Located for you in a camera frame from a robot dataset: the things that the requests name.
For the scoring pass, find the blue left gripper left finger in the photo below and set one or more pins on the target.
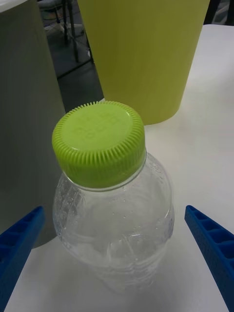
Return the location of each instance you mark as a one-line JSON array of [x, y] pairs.
[[14, 256]]

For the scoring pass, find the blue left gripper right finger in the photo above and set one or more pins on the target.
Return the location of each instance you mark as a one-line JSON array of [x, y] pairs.
[[217, 256]]

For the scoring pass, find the clear bottle with green cap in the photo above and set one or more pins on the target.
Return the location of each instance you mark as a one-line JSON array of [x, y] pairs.
[[97, 146]]

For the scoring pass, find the yellow-green plastic bin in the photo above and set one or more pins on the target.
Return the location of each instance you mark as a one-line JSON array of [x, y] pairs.
[[146, 61]]

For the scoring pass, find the black metal stand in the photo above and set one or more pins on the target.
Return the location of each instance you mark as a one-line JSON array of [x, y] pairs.
[[73, 36]]

